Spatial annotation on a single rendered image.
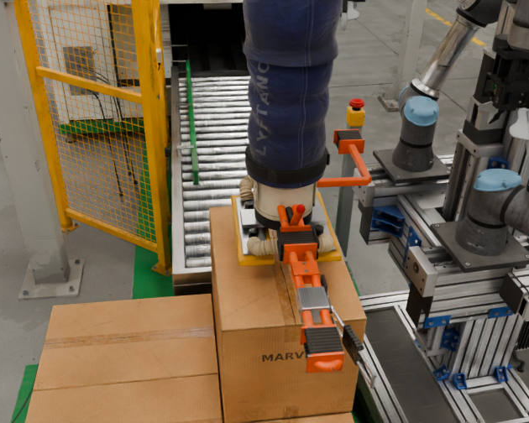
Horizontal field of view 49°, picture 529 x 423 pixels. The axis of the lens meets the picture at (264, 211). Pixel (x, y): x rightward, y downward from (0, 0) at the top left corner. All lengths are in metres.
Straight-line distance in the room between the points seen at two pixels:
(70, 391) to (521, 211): 1.46
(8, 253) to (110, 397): 1.79
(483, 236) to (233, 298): 0.74
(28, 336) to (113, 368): 1.05
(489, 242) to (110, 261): 2.21
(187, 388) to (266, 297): 0.47
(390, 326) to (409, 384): 0.33
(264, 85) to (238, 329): 0.64
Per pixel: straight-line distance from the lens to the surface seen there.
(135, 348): 2.13
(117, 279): 3.27
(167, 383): 2.01
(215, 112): 3.76
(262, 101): 1.48
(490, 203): 1.73
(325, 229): 1.73
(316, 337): 1.22
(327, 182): 1.74
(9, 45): 2.69
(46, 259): 3.21
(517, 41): 1.24
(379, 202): 2.18
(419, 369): 2.57
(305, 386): 1.81
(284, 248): 1.44
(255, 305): 1.66
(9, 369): 2.95
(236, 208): 1.81
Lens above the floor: 2.08
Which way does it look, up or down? 34 degrees down
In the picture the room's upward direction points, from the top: 1 degrees clockwise
